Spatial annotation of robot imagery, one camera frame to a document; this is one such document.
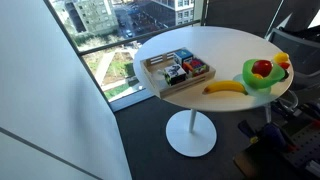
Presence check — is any wooden slatted tray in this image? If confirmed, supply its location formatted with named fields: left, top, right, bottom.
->
left=139, top=47, right=217, bottom=99

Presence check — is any brown wooden board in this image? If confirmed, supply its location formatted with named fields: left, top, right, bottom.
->
left=233, top=143, right=301, bottom=180

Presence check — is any multicoloured picture cube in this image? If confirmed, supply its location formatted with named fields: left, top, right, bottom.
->
left=182, top=57, right=210, bottom=78

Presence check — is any dark window rail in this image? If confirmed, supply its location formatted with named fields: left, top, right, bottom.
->
left=77, top=19, right=202, bottom=56

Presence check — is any white table pedestal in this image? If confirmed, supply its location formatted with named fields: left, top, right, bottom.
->
left=165, top=108, right=218, bottom=158

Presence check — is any yellow plastic banana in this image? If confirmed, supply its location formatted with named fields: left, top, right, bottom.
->
left=202, top=80, right=249, bottom=96

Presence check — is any green plastic bowl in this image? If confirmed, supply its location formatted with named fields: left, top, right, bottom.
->
left=242, top=58, right=287, bottom=90

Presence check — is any blue picture cube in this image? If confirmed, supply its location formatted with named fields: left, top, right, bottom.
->
left=173, top=48, right=195, bottom=66

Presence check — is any yellow plastic lemon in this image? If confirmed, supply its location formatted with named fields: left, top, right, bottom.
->
left=273, top=51, right=290, bottom=64

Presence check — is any blue clamp with yellow trigger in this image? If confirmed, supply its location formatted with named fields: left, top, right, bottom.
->
left=237, top=119, right=298, bottom=154

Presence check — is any black and white picture cube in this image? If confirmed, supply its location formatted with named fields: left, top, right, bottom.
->
left=163, top=64, right=187, bottom=87

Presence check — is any grey office chair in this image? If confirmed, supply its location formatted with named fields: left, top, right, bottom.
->
left=266, top=27, right=320, bottom=113

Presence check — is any red plastic apple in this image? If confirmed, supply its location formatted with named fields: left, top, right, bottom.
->
left=251, top=59, right=274, bottom=78

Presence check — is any black perforated board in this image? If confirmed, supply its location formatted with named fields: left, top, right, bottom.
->
left=283, top=122, right=320, bottom=178

